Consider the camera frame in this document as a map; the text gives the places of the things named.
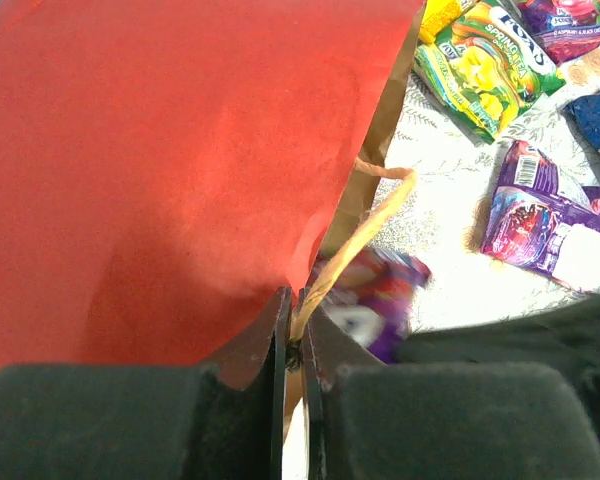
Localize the yellow snack bag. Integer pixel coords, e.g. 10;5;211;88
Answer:
419;0;477;44

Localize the green candy bag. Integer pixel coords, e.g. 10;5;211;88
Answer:
414;1;566;144

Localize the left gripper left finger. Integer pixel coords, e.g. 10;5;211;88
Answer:
0;288;292;479

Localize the red paper bag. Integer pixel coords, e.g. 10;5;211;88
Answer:
0;1;422;369

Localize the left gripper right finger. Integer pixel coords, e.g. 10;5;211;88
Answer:
302;311;600;479

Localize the purple candy bag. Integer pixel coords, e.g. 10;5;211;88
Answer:
321;247;431;364
511;0;600;65
481;140;600;293

